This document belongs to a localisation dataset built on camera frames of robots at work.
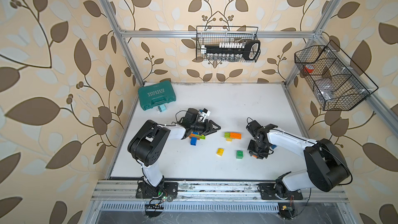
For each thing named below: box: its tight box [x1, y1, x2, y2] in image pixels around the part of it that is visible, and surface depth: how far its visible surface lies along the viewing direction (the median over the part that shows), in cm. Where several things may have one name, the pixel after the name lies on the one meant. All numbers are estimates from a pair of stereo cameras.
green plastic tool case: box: [137, 80, 177, 111], surface depth 110 cm
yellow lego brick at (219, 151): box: [216, 148, 225, 157], surface depth 87 cm
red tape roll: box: [303, 63, 315, 74], surface depth 88 cm
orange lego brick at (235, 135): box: [229, 132, 243, 140], surface depth 89 cm
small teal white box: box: [157, 104, 167, 113], surface depth 107 cm
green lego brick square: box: [235, 150, 244, 160], surface depth 84 cm
